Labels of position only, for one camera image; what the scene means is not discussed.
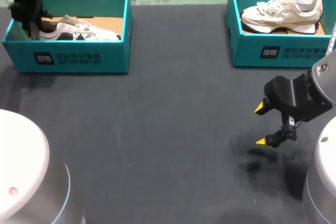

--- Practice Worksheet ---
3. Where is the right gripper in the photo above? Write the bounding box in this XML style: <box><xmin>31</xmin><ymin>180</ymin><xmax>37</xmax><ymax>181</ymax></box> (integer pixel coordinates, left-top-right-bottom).
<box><xmin>254</xmin><ymin>72</ymin><xmax>333</xmax><ymax>148</ymax></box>

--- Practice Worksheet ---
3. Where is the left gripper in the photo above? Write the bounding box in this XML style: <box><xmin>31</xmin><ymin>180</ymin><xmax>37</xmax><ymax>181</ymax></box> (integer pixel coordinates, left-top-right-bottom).
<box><xmin>9</xmin><ymin>0</ymin><xmax>55</xmax><ymax>31</ymax></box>

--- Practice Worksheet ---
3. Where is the white shoe with dark patches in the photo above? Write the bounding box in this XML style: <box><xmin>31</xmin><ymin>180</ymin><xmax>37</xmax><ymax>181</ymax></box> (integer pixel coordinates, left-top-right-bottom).
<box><xmin>30</xmin><ymin>15</ymin><xmax>122</xmax><ymax>41</ymax></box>

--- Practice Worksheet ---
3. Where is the cream beige shoe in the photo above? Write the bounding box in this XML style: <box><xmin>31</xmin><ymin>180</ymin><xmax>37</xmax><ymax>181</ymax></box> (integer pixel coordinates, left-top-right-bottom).
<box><xmin>240</xmin><ymin>0</ymin><xmax>323</xmax><ymax>35</ymax></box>

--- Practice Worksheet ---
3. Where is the teal box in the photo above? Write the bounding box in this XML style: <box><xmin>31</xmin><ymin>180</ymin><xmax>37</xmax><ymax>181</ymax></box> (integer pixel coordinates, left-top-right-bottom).
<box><xmin>226</xmin><ymin>0</ymin><xmax>336</xmax><ymax>68</ymax></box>
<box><xmin>2</xmin><ymin>0</ymin><xmax>133</xmax><ymax>74</ymax></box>

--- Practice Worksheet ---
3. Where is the white cable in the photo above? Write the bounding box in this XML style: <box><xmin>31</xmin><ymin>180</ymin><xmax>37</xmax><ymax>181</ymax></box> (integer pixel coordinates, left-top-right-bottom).
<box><xmin>326</xmin><ymin>23</ymin><xmax>336</xmax><ymax>56</ymax></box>

